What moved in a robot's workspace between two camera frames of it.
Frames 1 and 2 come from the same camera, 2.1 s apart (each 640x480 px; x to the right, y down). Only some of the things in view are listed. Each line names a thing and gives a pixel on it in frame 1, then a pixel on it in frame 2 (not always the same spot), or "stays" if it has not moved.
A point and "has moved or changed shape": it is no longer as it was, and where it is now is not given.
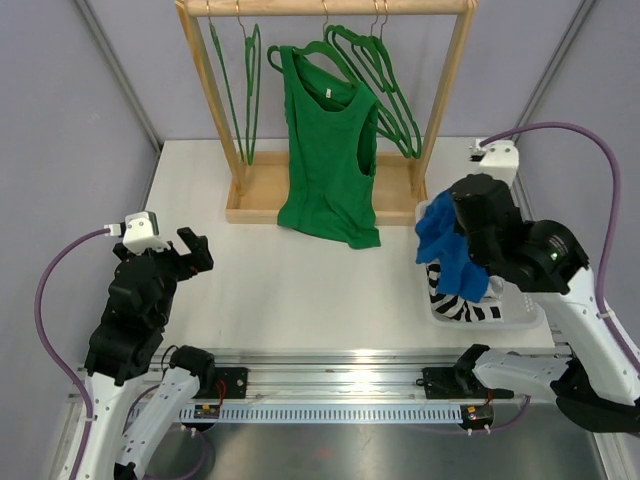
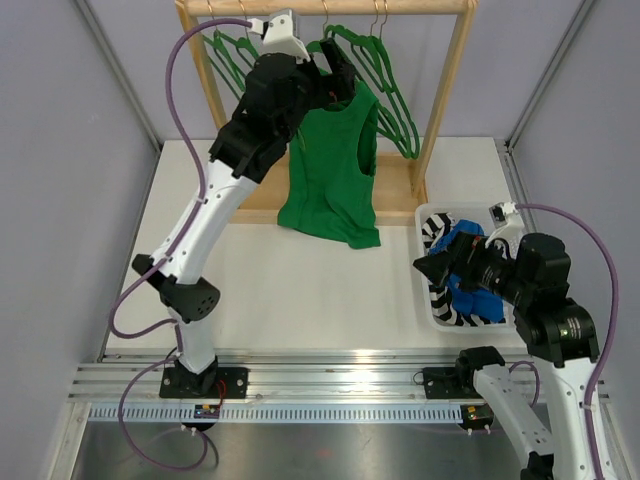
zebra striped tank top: [488, 309] → [442, 308]
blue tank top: [441, 239] has moved or changed shape
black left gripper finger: [197, 245] → [336, 59]
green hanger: [375, 53] stays
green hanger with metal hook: [228, 86] → [220, 45]
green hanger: [253, 86] has moved or changed shape
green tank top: [329, 156] stays
